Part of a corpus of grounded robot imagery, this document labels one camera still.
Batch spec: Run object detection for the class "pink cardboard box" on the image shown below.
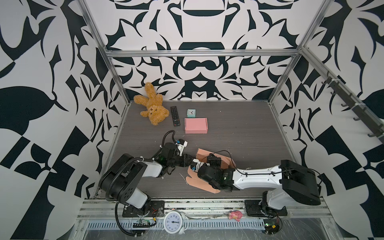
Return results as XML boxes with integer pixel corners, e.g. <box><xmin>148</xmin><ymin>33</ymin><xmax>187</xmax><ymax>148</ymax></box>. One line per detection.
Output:
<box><xmin>185</xmin><ymin>118</ymin><xmax>208</xmax><ymax>134</ymax></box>

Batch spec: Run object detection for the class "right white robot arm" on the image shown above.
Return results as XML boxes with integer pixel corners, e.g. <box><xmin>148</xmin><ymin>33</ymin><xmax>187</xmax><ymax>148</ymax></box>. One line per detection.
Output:
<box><xmin>190</xmin><ymin>154</ymin><xmax>321</xmax><ymax>211</ymax></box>

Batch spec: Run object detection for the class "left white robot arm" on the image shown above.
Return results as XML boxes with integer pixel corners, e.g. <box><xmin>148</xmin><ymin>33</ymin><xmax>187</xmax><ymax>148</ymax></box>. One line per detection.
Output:
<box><xmin>99</xmin><ymin>139</ymin><xmax>194</xmax><ymax>212</ymax></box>

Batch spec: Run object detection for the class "black remote control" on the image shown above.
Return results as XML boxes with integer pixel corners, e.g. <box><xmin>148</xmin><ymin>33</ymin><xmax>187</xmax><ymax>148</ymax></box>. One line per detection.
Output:
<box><xmin>171</xmin><ymin>106</ymin><xmax>181</xmax><ymax>127</ymax></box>

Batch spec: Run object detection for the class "small pink toy figure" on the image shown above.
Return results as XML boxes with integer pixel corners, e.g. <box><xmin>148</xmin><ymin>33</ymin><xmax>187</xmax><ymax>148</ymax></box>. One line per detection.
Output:
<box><xmin>229</xmin><ymin>211</ymin><xmax>243</xmax><ymax>222</ymax></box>

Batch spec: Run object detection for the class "brown plush bunny toy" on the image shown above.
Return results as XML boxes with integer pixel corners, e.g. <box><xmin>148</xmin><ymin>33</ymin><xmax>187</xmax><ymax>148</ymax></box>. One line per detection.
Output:
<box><xmin>134</xmin><ymin>82</ymin><xmax>170</xmax><ymax>126</ymax></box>

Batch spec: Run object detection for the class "small teal alarm clock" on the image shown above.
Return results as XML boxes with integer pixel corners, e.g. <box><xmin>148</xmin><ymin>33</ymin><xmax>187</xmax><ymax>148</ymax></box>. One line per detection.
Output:
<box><xmin>187</xmin><ymin>109</ymin><xmax>196</xmax><ymax>118</ymax></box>

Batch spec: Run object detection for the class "white round alarm clock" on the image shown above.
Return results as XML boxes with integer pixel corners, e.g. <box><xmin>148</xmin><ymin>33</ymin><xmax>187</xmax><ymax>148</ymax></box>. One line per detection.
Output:
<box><xmin>163</xmin><ymin>210</ymin><xmax>189</xmax><ymax>235</ymax></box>

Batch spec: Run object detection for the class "right green circuit board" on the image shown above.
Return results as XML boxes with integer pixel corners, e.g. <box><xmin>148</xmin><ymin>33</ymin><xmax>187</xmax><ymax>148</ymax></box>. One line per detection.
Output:
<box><xmin>263</xmin><ymin>217</ymin><xmax>283</xmax><ymax>236</ymax></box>

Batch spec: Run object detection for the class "green circuit board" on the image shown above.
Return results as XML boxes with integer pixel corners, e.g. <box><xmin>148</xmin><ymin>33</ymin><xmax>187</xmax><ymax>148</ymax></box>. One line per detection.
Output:
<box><xmin>263</xmin><ymin>217</ymin><xmax>283</xmax><ymax>236</ymax></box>
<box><xmin>132</xmin><ymin>218</ymin><xmax>157</xmax><ymax>228</ymax></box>

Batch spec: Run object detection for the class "left green circuit board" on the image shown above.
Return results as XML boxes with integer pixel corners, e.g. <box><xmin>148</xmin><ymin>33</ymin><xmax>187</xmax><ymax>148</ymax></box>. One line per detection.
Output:
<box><xmin>132</xmin><ymin>218</ymin><xmax>157</xmax><ymax>228</ymax></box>

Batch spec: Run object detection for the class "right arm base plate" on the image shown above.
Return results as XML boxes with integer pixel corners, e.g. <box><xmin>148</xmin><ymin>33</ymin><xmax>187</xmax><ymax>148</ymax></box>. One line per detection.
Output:
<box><xmin>244</xmin><ymin>200</ymin><xmax>288</xmax><ymax>217</ymax></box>

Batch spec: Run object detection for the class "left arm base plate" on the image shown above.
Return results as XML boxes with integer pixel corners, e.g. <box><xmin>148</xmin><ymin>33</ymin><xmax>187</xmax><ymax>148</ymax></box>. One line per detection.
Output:
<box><xmin>122</xmin><ymin>200</ymin><xmax>165</xmax><ymax>218</ymax></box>

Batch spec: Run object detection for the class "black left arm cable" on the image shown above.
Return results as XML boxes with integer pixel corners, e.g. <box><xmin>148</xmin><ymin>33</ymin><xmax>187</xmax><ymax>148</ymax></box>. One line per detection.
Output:
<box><xmin>114</xmin><ymin>202</ymin><xmax>142</xmax><ymax>237</ymax></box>

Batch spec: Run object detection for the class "white slotted cable duct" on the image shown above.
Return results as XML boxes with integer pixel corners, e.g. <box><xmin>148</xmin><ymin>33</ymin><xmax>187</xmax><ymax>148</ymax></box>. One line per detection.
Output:
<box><xmin>87</xmin><ymin>219</ymin><xmax>265</xmax><ymax>231</ymax></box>

